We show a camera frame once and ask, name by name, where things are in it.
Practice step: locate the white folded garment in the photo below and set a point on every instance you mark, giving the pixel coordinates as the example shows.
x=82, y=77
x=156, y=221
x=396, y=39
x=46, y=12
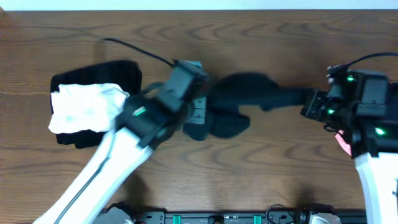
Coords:
x=86, y=107

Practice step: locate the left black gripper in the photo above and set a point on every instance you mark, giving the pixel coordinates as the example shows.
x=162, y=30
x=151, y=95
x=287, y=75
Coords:
x=199, y=111

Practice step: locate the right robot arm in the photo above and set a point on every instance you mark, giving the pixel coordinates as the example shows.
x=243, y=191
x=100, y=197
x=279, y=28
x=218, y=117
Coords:
x=360, y=108

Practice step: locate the pink crumpled garment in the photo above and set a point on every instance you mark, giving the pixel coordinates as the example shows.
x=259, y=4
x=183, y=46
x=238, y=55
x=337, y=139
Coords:
x=345, y=146

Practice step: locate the black fabric storage container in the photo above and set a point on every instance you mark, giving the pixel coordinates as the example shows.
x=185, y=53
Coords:
x=125, y=73

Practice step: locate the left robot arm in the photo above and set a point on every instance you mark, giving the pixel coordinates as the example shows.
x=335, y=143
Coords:
x=143, y=124

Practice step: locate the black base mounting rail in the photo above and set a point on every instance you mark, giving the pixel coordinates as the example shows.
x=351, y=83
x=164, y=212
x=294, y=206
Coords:
x=120, y=213

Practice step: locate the black t-shirt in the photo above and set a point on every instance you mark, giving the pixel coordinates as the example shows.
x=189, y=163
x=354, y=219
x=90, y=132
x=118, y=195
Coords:
x=223, y=119

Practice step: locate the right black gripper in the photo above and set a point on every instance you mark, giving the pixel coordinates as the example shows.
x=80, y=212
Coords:
x=311, y=104

